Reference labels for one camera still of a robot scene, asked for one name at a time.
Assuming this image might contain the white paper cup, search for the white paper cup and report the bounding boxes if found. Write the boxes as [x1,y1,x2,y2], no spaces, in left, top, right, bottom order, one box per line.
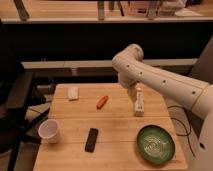
[38,119,60,143]

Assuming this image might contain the black cable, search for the black cable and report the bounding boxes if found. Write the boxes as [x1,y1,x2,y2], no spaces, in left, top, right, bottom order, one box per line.
[167,105,198,158]

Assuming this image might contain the white sponge block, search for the white sponge block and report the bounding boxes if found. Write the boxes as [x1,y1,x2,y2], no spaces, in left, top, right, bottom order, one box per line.
[68,87,78,100]

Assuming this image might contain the black office chair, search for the black office chair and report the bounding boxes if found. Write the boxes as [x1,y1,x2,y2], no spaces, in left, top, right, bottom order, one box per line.
[0,20,49,171]

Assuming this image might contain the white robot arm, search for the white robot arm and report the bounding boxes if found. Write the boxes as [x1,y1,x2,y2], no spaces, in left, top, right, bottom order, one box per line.
[112,44,213,171]

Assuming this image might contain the green patterned plate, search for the green patterned plate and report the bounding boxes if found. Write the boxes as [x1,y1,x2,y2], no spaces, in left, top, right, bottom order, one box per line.
[136,125,175,165]

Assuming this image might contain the black remote control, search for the black remote control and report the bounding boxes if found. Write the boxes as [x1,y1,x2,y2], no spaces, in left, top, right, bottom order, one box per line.
[85,128,99,152]

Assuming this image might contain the white tube bottle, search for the white tube bottle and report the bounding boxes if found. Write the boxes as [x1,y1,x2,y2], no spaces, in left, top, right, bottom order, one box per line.
[134,89,144,117]

